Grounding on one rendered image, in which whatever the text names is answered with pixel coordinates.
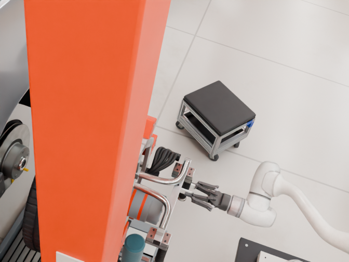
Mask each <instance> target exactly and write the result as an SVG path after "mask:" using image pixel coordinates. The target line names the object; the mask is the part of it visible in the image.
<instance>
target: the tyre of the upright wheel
mask: <svg viewBox="0 0 349 262"><path fill-rule="evenodd" d="M22 235H23V240H24V243H25V245H26V246H27V247H28V248H29V249H31V250H34V251H36V252H39V253H41V248H40V239H39V224H38V209H37V193H36V178H35V176H34V179H33V182H32V185H31V188H30V192H29V195H28V199H27V202H26V206H25V210H24V216H23V225H22Z"/></svg>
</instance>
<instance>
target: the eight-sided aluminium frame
mask: <svg viewBox="0 0 349 262"><path fill-rule="evenodd" d="M153 143H154V137H151V138H150V139H147V138H144V137H143V139H142V144H141V149H140V154H139V159H140V157H141V155H142V153H143V151H144V150H145V149H146V151H145V155H144V160H143V162H142V161H141V163H140V167H139V168H141V172H145V170H146V168H147V167H148V165H149V164H148V162H149V158H150V153H151V149H152V145H153ZM139 159H138V161H139ZM142 181H143V179H142V178H138V181H137V183H139V184H141V183H142ZM128 218H129V216H127V217H126V222H127V220H128ZM126 222H125V225H126Z"/></svg>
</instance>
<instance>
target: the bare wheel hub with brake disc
mask: <svg viewBox="0 0 349 262"><path fill-rule="evenodd" d="M29 144H30V130H29V128H28V126H27V125H25V124H22V123H20V122H15V123H13V124H11V125H10V126H8V127H7V128H6V129H5V130H4V131H3V133H2V134H1V136H0V172H1V173H3V176H4V182H5V189H6V190H7V189H8V188H9V187H10V185H11V184H12V183H11V179H14V180H15V179H17V178H18V177H20V175H21V174H22V172H23V171H24V170H21V171H19V170H17V166H18V163H19V161H20V159H21V158H22V157H23V156H25V157H26V158H27V162H28V159H29V155H30V150H29ZM26 165H27V163H26Z"/></svg>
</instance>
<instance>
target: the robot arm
mask: <svg viewBox="0 0 349 262"><path fill-rule="evenodd" d="M190 188H191V189H197V190H199V191H201V192H203V193H205V194H206V195H207V196H203V195H198V194H194V193H193V192H192V191H190V190H186V189H184V188H181V190H180V193H183V194H184V195H185V196H187V197H190V198H191V202H192V203H195V204H197V205H199V206H201V207H204V208H206V209H207V210H208V211H212V209H213V208H218V209H220V210H223V211H227V214H229V215H232V216H234V217H236V218H239V219H241V220H243V221H244V222H246V223H248V224H251V225H254V226H258V227H264V228H268V227H271V226H272V225H273V224H274V222H275V219H276V216H277V213H276V212H275V210H274V209H273V208H272V207H270V201H271V198H272V197H278V196H279V195H281V194H284V195H287V196H289V197H291V198H292V199H293V200H294V201H295V203H296V204H297V206H298V207H299V209H300V210H301V212H302V213H303V215H304V216H305V218H306V219H307V220H308V222H309V223H310V225H311V226H312V227H313V229H314V230H315V232H316V233H317V234H318V235H319V236H320V237H321V238H322V239H323V240H324V241H325V242H327V243H328V244H330V245H332V246H333V247H335V248H337V249H339V250H341V251H343V252H345V253H347V254H349V233H348V232H342V231H339V230H336V229H335V228H333V227H331V226H330V225H329V224H328V223H327V222H326V221H325V219H324V218H323V217H322V215H321V214H320V213H319V211H318V210H317V209H316V207H315V206H314V205H313V204H312V202H311V201H310V200H309V199H308V197H307V196H306V195H305V194H304V192H303V191H302V190H301V189H300V188H299V187H297V186H296V185H294V184H292V183H290V182H288V181H286V180H285V179H284V177H283V175H281V174H280V167H279V165H278V164H277V163H275V162H273V161H264V162H263V163H261V164H260V165H259V167H258V168H257V170H256V172H255V174H254V176H253V179H252V182H251V185H250V190H249V193H248V196H247V198H246V199H244V198H241V197H238V196H236V195H233V196H232V197H231V196H230V195H229V194H226V193H221V192H220V191H219V186H214V185H211V184H208V183H205V182H202V181H198V182H197V183H196V184H195V183H193V182H192V183H191V185H190ZM212 190H213V191H212ZM208 203H210V204H208Z"/></svg>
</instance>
